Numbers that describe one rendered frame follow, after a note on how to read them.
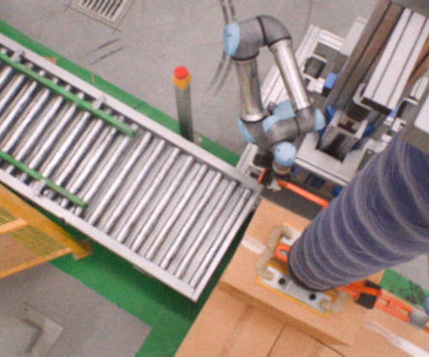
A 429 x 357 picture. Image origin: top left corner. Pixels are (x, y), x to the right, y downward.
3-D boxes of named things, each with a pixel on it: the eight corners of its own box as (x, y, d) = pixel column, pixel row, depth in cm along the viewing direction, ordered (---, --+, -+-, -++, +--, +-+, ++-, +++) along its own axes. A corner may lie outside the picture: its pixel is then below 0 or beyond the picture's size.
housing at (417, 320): (403, 323, 223) (407, 323, 219) (409, 308, 225) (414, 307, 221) (420, 331, 222) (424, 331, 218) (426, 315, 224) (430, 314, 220)
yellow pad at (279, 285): (253, 282, 237) (255, 280, 232) (263, 261, 239) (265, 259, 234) (327, 320, 233) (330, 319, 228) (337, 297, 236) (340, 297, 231)
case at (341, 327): (218, 288, 275) (221, 280, 237) (254, 217, 285) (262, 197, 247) (330, 345, 268) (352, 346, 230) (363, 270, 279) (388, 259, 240)
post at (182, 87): (180, 144, 366) (171, 77, 269) (185, 136, 367) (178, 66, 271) (189, 150, 365) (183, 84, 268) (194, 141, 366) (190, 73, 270)
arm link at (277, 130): (287, 117, 215) (297, 143, 212) (260, 125, 214) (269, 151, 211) (290, 109, 207) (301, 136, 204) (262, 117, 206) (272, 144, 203)
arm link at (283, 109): (301, 132, 248) (307, 120, 235) (272, 140, 247) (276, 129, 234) (291, 107, 251) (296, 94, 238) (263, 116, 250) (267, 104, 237)
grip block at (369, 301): (351, 301, 225) (355, 300, 220) (360, 279, 228) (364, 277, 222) (370, 310, 224) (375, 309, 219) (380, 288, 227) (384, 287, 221)
